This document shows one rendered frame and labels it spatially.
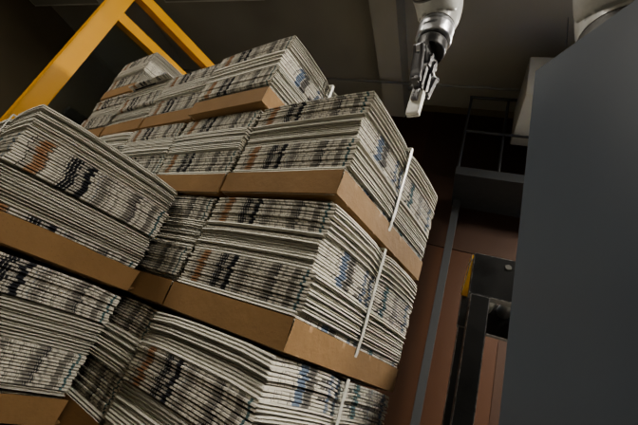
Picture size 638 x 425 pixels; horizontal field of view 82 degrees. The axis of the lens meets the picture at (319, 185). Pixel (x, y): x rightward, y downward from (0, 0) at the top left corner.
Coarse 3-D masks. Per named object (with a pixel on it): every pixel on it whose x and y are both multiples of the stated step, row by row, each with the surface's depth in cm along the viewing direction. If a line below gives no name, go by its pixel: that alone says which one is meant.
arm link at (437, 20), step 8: (432, 16) 91; (440, 16) 91; (448, 16) 91; (424, 24) 92; (432, 24) 90; (440, 24) 90; (448, 24) 91; (424, 32) 92; (440, 32) 90; (448, 32) 90; (416, 40) 94; (448, 40) 91
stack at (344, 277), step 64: (192, 128) 97; (256, 128) 80; (320, 128) 68; (384, 128) 68; (192, 192) 79; (256, 192) 67; (384, 192) 68; (192, 256) 67; (256, 256) 59; (320, 256) 53; (384, 256) 68; (128, 320) 68; (192, 320) 61; (320, 320) 52; (384, 320) 69; (128, 384) 58; (192, 384) 51; (256, 384) 46; (320, 384) 54
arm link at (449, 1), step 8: (424, 0) 91; (432, 0) 91; (440, 0) 90; (448, 0) 91; (456, 0) 92; (416, 8) 95; (424, 8) 93; (432, 8) 92; (440, 8) 92; (448, 8) 91; (456, 8) 92; (424, 16) 94; (456, 16) 93; (456, 24) 94
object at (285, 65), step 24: (264, 48) 97; (288, 48) 90; (216, 72) 105; (240, 72) 96; (264, 72) 88; (288, 72) 89; (312, 72) 98; (216, 96) 96; (288, 96) 89; (312, 96) 97
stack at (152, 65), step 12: (144, 60) 158; (156, 60) 155; (120, 72) 169; (132, 72) 158; (144, 72) 150; (156, 72) 155; (168, 72) 159; (120, 84) 159; (120, 96) 149; (96, 108) 160; (108, 108) 151; (84, 120) 157; (96, 120) 148; (108, 120) 140
